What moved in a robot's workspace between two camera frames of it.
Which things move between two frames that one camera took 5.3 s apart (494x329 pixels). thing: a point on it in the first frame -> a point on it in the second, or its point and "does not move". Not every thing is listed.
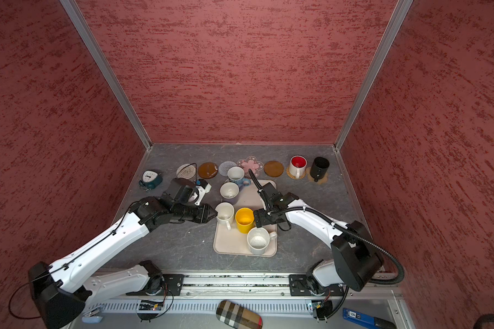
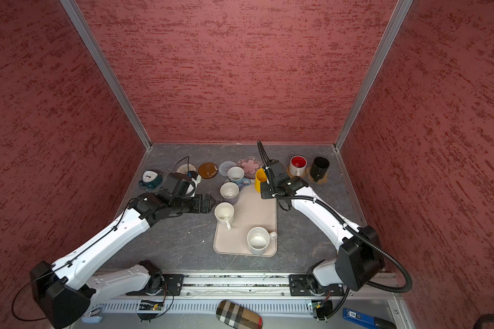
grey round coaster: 224,166 does not move
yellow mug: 244,219 -> 260,177
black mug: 319,168 does not move
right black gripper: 261,219 -> 265,193
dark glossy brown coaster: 208,170 does not move
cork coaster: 320,181 does not move
